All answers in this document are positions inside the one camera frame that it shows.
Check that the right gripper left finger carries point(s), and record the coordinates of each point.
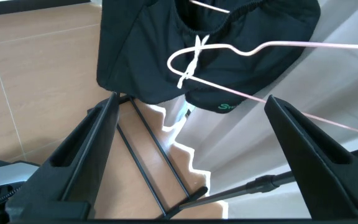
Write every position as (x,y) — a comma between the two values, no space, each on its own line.
(73,174)

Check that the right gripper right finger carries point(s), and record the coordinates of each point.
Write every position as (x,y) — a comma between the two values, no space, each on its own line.
(328,183)

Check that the black shorts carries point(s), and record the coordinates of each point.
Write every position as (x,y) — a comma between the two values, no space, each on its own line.
(135,46)

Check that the black clothes rack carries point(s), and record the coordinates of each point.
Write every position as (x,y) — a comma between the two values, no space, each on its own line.
(259,186)

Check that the window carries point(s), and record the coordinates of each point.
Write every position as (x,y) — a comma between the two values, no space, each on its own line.
(190,112)

